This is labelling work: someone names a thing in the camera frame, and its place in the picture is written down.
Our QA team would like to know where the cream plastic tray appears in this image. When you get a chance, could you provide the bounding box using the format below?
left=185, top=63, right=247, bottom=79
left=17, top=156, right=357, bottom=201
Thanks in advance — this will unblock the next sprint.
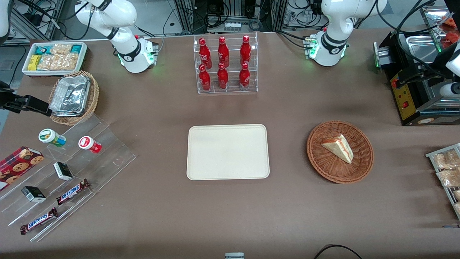
left=187, top=124, right=270, bottom=181

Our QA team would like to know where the clear acrylic tiered stand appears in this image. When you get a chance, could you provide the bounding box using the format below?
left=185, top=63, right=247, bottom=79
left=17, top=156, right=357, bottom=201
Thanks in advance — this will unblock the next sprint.
left=0, top=114, right=137, bottom=242

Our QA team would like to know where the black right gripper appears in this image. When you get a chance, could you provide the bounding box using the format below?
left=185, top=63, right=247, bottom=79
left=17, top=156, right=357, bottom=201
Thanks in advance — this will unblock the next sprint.
left=0, top=94, right=53, bottom=117

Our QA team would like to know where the metal wire rack tray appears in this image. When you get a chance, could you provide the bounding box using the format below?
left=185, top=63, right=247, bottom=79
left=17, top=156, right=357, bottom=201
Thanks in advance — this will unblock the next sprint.
left=425, top=143, right=460, bottom=220

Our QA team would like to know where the white snack bin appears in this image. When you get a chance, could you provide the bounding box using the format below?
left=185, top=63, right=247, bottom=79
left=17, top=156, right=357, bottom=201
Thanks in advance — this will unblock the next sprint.
left=22, top=42, right=88, bottom=77

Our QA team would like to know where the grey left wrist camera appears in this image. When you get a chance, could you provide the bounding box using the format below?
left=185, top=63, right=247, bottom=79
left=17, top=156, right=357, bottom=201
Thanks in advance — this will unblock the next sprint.
left=440, top=83, right=460, bottom=99

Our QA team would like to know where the large clear cracker bag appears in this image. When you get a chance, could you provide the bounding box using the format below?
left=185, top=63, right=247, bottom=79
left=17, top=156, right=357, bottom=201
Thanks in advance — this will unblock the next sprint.
left=37, top=53, right=79, bottom=71

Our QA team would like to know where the black cable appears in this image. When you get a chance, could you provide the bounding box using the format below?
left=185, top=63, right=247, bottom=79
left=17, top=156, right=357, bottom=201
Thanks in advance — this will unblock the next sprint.
left=313, top=244, right=364, bottom=259

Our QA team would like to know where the clear acrylic bottle rack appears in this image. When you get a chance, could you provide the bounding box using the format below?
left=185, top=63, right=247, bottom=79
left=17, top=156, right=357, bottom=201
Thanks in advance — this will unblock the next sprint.
left=193, top=32, right=259, bottom=95

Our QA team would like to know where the small clear cracker bag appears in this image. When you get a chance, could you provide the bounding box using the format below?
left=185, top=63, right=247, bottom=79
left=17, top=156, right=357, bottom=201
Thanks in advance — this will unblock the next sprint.
left=50, top=44, right=73, bottom=55

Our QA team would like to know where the snickers bar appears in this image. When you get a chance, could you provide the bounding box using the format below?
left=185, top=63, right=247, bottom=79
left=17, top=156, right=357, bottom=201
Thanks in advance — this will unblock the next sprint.
left=56, top=178, right=91, bottom=206
left=19, top=207, right=59, bottom=235

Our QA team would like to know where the red lid snack cup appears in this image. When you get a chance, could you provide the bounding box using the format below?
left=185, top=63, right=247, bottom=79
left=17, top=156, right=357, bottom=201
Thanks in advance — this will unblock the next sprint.
left=78, top=136, right=102, bottom=154

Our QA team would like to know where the aluminium frame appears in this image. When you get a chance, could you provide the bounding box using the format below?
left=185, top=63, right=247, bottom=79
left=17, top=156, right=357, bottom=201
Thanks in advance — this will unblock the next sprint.
left=10, top=0, right=66, bottom=46

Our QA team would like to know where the red cookie box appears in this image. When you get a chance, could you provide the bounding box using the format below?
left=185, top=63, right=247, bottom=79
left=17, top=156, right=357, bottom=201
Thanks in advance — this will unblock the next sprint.
left=0, top=146, right=45, bottom=191

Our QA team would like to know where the small black white box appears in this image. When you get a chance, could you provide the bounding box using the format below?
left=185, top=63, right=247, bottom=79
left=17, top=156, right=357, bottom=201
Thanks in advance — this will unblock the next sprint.
left=53, top=162, right=73, bottom=181
left=21, top=186, right=47, bottom=203

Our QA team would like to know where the stack of foil containers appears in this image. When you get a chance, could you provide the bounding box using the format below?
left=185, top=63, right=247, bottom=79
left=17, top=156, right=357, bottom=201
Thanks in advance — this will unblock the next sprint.
left=49, top=75, right=91, bottom=117

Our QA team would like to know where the black food warmer machine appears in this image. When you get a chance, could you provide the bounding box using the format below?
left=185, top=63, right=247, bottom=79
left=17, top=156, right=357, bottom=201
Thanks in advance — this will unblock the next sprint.
left=373, top=0, right=460, bottom=126

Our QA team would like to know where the brown wicker basket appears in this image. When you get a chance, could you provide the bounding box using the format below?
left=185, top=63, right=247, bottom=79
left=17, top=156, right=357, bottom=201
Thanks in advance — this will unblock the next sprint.
left=307, top=121, right=374, bottom=184

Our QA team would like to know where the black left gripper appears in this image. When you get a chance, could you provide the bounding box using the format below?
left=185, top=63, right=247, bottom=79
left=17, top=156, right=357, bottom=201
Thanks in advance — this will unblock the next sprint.
left=393, top=61, right=449, bottom=87

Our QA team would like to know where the triangular sandwich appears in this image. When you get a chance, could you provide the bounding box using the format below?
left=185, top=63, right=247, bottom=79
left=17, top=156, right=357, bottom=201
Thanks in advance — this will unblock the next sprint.
left=321, top=134, right=354, bottom=164

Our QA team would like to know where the steel warmer pan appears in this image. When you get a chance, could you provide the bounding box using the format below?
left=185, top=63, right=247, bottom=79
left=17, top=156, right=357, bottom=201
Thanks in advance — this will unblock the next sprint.
left=404, top=34, right=442, bottom=66

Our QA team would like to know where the green lid snack cup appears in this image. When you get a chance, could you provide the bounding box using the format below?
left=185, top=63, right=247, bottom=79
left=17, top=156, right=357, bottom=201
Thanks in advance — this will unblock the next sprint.
left=38, top=128, right=66, bottom=147

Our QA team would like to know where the light wicker basket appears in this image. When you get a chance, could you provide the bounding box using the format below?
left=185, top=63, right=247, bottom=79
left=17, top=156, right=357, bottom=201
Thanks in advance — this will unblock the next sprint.
left=48, top=71, right=100, bottom=126

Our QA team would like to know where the red cola bottle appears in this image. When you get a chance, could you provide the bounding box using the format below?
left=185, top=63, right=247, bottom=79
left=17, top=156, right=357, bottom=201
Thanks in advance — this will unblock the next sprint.
left=198, top=38, right=213, bottom=69
left=239, top=63, right=251, bottom=91
left=198, top=64, right=212, bottom=91
left=217, top=36, right=230, bottom=68
left=217, top=62, right=229, bottom=90
left=240, top=35, right=252, bottom=66

